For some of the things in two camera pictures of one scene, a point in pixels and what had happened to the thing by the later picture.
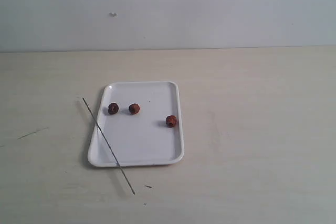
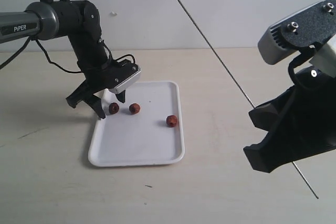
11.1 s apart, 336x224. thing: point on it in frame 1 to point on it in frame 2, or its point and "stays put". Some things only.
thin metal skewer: x=109 y=148 to x=237 y=82
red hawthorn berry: x=134 y=108 stays put
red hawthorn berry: x=171 y=121 stays put
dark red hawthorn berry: x=113 y=108 stays put
